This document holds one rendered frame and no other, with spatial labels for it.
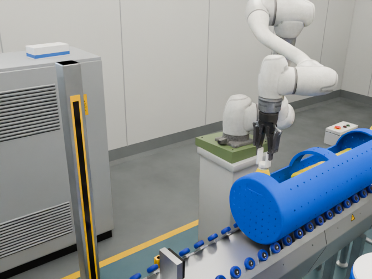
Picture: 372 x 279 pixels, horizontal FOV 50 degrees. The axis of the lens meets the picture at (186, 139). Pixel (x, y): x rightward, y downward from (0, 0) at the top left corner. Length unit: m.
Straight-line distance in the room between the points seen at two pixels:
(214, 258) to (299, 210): 0.38
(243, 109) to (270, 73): 0.77
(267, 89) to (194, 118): 3.53
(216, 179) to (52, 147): 1.11
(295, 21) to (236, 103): 0.55
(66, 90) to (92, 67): 1.40
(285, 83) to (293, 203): 0.45
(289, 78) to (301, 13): 0.55
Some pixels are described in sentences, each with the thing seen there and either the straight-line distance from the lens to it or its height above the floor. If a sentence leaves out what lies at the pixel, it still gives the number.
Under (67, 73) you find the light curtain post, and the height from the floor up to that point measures 1.67.
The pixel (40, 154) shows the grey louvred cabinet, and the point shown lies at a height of 0.87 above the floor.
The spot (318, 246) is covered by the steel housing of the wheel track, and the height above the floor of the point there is 0.86.
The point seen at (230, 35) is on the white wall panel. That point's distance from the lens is 5.10.
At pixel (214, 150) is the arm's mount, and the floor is 1.03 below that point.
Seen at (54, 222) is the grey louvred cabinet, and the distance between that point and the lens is 2.99.
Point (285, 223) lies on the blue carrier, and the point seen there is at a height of 1.10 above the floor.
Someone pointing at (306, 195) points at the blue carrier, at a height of 1.16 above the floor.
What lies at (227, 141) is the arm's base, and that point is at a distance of 2.27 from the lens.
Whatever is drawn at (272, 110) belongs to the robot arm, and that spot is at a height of 1.49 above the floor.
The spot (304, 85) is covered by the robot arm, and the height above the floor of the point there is 1.59.
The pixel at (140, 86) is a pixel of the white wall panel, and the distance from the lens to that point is 4.42.
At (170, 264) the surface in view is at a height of 1.06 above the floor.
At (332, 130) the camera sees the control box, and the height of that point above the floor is 1.10.
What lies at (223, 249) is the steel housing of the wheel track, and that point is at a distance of 1.68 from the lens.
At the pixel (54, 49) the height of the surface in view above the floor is 1.50.
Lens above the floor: 1.96
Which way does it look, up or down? 23 degrees down
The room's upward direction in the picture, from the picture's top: 1 degrees clockwise
